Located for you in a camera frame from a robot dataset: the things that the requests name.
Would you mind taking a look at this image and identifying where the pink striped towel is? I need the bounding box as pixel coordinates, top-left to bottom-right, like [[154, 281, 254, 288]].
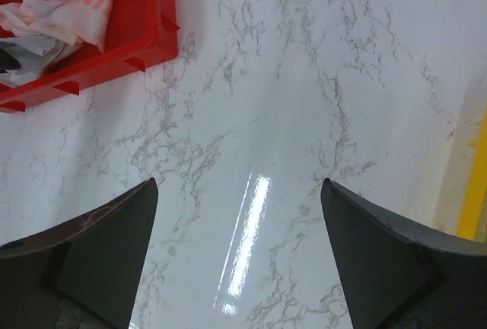
[[1, 0, 113, 52]]

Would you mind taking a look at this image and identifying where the red plastic bin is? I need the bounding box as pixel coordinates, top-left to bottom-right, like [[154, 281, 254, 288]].
[[1, 0, 179, 113]]

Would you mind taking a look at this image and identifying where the yellow plastic bin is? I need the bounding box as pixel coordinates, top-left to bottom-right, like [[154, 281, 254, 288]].
[[456, 112, 486, 244]]

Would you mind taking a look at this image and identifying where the grey towel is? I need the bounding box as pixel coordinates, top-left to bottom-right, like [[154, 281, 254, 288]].
[[1, 35, 81, 88]]

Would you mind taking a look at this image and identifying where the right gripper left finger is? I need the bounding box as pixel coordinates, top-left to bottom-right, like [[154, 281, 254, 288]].
[[1, 178, 158, 328]]

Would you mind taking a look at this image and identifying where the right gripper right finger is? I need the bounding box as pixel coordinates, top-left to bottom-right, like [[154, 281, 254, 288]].
[[320, 179, 486, 328]]

